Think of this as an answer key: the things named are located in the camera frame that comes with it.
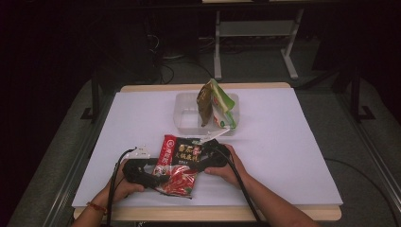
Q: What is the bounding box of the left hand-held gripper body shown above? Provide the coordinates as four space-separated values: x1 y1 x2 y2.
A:
122 145 162 189

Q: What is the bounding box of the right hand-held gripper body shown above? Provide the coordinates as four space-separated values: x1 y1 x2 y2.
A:
199 127 232 173

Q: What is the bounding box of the red and black food packet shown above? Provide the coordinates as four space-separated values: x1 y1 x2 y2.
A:
151 134 208 200

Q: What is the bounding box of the clear plastic container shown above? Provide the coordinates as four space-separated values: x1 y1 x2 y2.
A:
172 92 241 137

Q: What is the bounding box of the brown food packet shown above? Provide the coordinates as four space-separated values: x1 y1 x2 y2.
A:
196 82 216 129

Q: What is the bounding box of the white and green food packet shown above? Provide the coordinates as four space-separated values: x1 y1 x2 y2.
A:
209 78 237 131

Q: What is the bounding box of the person's right hand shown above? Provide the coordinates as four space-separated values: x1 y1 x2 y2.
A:
203 144 251 191

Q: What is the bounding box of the person's left hand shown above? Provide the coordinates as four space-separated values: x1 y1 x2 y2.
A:
99 159 147 206

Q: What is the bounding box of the white paper sheet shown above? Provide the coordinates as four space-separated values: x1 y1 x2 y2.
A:
71 88 344 208

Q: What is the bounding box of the black metal stand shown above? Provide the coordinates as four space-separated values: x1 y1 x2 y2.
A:
79 70 102 125
349 64 376 123

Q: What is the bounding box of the white metal stand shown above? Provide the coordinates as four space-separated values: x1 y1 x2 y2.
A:
213 9 305 81

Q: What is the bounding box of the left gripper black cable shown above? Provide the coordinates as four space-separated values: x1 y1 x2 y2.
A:
106 147 138 227

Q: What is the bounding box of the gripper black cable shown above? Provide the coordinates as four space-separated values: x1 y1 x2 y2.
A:
214 146 264 227
106 147 138 227

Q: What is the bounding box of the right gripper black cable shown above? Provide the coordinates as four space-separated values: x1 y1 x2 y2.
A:
214 146 264 227

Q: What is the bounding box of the red string bracelet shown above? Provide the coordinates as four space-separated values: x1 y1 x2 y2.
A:
85 201 109 216

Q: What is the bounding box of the aluminium rail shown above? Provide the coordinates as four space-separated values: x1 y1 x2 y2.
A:
333 91 401 206
42 94 115 227

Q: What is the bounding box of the thin black floor cable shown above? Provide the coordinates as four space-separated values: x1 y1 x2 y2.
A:
323 157 401 227

